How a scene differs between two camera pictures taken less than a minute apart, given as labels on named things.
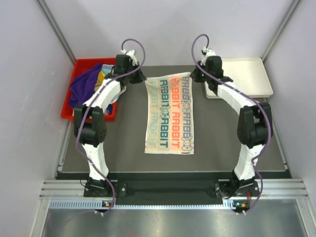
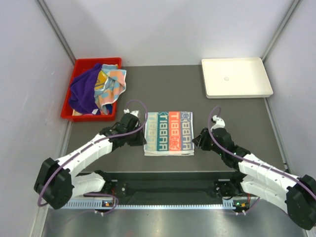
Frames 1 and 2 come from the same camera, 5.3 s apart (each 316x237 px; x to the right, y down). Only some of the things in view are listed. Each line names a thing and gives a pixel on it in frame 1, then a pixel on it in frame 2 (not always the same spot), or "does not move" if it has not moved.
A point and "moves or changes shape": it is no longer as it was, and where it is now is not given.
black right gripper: x=195 y=76 → x=200 y=141
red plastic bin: x=82 y=65 does not move
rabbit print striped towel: x=170 y=117 moves or changes shape
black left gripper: x=140 y=77 → x=140 y=139
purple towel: x=84 y=86 does not move
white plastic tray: x=249 y=74 does not move
